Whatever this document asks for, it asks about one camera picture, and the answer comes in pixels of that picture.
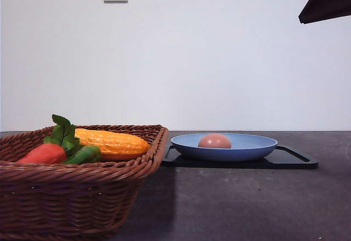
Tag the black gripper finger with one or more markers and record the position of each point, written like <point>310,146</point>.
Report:
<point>322,10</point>

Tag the light blue plate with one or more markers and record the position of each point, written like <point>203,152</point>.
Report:
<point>244,147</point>

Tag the brown egg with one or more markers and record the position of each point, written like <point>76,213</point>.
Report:
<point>214,140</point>

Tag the brown wicker basket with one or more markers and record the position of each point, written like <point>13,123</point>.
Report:
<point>71,202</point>

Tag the dark green rectangular tray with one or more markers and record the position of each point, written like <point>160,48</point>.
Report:
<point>173,158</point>

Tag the yellow toy corn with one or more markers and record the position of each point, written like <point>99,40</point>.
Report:
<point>112,142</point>

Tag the green toy pepper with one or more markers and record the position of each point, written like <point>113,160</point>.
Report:
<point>84,154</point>

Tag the red toy carrot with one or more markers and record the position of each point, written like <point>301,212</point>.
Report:
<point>55,147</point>

